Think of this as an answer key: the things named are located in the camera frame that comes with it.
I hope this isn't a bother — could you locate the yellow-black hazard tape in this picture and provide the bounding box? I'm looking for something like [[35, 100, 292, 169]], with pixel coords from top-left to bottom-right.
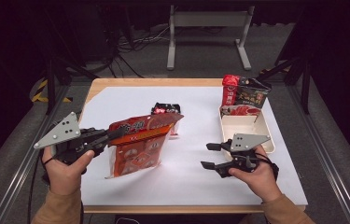
[[31, 78, 73, 104]]

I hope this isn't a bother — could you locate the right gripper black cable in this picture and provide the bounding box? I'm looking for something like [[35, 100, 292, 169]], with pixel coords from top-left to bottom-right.
[[256, 151, 280, 182]]

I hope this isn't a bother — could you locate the white table mat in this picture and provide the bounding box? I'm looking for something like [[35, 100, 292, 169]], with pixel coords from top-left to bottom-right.
[[78, 86, 309, 207]]

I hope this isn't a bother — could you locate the small black-red snack packet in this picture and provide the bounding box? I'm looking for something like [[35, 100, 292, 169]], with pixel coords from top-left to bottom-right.
[[150, 102, 182, 138]]

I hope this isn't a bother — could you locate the aluminium floor rail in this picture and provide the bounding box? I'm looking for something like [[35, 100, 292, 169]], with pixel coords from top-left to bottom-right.
[[0, 84, 71, 224], [287, 84, 350, 224]]

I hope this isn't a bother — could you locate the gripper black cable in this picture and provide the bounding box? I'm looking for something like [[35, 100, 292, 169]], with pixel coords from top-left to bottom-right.
[[256, 151, 280, 182], [39, 148, 57, 185]]

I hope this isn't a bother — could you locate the red and black seasoning packet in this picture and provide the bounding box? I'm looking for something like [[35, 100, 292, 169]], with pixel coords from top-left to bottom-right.
[[219, 74, 273, 118]]

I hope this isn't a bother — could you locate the large orange-red food packet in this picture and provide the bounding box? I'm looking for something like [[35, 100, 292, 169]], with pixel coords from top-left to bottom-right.
[[105, 112, 185, 179]]

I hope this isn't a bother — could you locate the thin black floor cable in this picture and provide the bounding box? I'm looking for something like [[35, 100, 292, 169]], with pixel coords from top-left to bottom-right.
[[26, 155, 45, 224]]

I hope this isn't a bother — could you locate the cream divided lunch box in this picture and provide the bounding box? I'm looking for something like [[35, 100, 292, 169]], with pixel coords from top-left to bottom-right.
[[218, 105, 276, 162]]

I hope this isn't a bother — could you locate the bundle of floor cables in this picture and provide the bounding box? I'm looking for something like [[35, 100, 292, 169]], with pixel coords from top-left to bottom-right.
[[99, 24, 171, 78]]

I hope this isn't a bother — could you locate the person's right hand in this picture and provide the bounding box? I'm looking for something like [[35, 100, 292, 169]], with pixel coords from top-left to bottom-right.
[[228, 144, 281, 203]]

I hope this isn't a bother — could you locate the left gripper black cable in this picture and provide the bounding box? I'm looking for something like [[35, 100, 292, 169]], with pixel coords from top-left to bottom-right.
[[39, 148, 57, 185]]

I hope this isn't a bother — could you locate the grey metal stand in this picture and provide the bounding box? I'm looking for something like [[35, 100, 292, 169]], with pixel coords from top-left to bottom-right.
[[166, 4, 256, 71]]

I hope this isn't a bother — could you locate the black tripod stand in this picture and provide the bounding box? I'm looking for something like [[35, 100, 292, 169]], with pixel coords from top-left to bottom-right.
[[258, 55, 313, 115], [43, 55, 99, 116]]

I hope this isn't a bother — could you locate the wooden table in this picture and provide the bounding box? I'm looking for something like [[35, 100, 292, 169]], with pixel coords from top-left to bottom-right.
[[77, 77, 309, 215]]

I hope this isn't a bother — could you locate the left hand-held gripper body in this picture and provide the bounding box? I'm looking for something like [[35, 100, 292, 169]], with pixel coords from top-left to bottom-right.
[[33, 111, 111, 166]]

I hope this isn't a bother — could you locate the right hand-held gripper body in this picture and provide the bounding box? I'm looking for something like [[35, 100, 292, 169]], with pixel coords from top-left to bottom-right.
[[221, 133, 272, 179]]

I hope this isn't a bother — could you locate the person's left hand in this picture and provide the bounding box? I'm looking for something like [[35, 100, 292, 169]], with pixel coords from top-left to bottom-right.
[[41, 146, 96, 196]]

